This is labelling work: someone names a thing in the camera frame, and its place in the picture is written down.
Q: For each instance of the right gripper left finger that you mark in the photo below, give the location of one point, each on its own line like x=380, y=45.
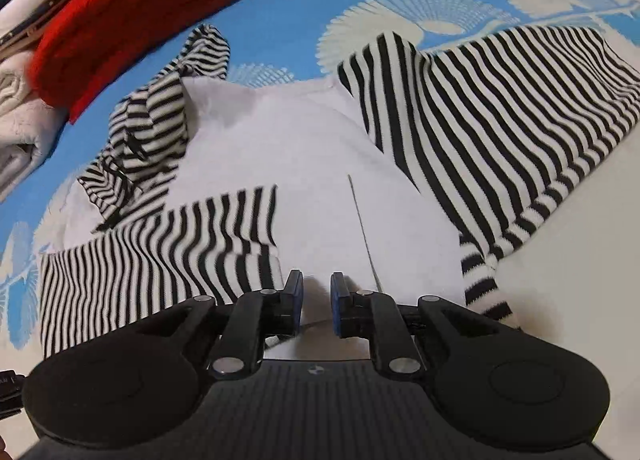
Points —
x=257, y=316

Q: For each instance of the red folded blanket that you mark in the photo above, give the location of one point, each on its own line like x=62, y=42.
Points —
x=90, y=43

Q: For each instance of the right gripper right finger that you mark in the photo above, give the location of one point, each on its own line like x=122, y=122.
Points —
x=376, y=318

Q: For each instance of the white folded blanket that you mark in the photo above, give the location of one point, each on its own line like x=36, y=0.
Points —
x=29, y=126

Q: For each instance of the striped black white garment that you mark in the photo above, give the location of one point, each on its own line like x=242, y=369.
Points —
x=412, y=173

